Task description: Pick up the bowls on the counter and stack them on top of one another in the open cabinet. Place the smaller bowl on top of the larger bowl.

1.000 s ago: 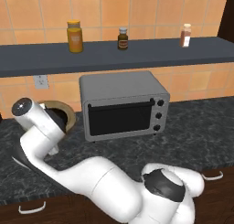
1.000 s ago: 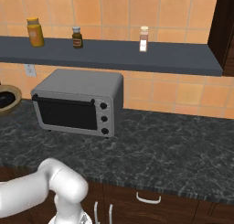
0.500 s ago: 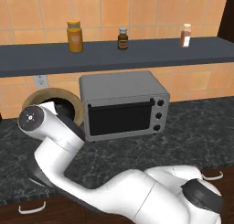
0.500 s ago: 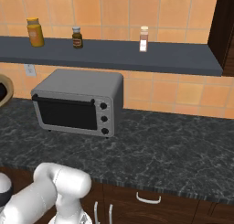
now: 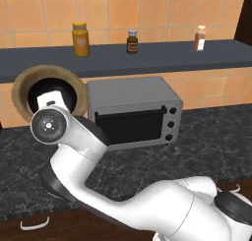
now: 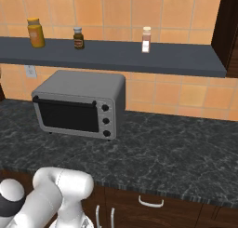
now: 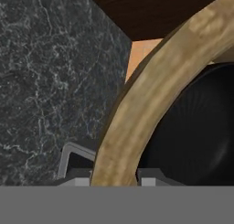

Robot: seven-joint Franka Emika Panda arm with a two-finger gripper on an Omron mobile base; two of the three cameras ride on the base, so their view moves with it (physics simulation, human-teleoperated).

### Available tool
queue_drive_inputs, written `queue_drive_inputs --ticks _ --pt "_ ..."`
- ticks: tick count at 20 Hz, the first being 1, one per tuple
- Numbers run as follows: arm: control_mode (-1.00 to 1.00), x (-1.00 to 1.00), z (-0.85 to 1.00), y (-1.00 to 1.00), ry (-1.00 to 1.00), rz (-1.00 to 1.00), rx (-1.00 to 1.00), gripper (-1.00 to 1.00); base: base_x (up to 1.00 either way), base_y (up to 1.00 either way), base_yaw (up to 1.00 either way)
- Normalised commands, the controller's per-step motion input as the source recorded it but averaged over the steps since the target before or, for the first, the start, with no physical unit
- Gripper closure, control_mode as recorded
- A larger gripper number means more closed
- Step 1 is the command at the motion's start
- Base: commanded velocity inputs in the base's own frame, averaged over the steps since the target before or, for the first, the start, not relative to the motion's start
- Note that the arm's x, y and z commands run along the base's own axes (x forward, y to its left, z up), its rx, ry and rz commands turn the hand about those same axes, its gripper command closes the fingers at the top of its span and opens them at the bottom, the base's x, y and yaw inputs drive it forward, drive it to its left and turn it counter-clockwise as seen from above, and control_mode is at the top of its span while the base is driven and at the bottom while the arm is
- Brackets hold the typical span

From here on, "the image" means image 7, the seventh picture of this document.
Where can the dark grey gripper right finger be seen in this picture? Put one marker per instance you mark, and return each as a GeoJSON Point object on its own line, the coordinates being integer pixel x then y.
{"type": "Point", "coordinates": [149, 175]}

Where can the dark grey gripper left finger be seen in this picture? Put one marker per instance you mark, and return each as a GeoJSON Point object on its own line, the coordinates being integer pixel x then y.
{"type": "Point", "coordinates": [79, 174]}

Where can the wooden bowl with black inside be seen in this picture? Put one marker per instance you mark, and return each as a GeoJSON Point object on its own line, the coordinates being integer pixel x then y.
{"type": "Point", "coordinates": [143, 112]}

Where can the dark brown wooden cabinet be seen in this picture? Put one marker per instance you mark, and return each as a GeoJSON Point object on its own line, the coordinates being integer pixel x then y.
{"type": "Point", "coordinates": [146, 11]}

